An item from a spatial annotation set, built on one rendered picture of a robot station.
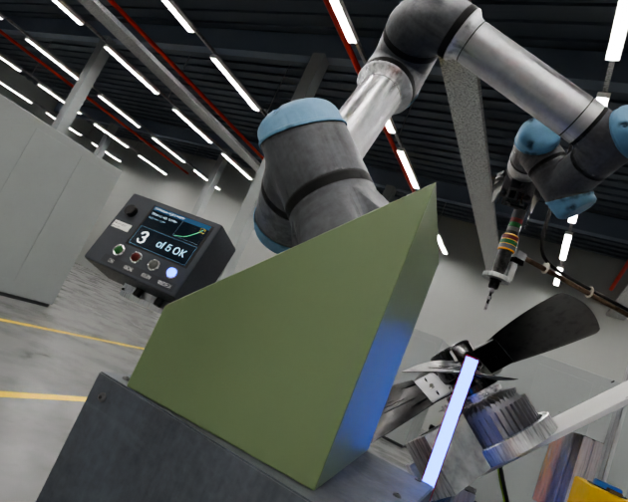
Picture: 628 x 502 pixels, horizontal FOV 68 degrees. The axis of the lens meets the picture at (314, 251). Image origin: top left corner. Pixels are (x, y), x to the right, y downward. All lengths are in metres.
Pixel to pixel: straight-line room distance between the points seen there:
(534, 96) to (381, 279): 0.55
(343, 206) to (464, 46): 0.47
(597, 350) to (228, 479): 13.34
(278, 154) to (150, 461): 0.36
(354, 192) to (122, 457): 0.35
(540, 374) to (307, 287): 6.40
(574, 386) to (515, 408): 5.51
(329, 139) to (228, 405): 0.32
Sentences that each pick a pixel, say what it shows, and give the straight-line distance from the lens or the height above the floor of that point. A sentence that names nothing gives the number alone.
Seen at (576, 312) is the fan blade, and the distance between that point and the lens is 1.29.
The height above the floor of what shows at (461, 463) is 0.98.
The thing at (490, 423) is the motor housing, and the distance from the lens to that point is 1.26.
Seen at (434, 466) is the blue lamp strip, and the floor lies 0.99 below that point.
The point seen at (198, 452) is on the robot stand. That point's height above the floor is 0.99.
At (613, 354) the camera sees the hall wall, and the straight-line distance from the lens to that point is 13.68.
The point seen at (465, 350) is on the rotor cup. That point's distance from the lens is 1.31.
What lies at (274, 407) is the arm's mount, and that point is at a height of 1.04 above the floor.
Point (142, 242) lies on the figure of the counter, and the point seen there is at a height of 1.15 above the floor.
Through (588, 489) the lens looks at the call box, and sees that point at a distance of 0.90.
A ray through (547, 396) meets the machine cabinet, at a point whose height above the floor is 1.57.
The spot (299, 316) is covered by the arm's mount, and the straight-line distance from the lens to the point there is 0.42.
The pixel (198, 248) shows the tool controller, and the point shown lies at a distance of 1.02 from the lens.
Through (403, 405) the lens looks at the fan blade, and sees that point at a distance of 1.28.
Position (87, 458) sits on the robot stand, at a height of 0.93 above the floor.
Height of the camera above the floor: 1.11
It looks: 10 degrees up
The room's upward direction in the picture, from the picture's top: 23 degrees clockwise
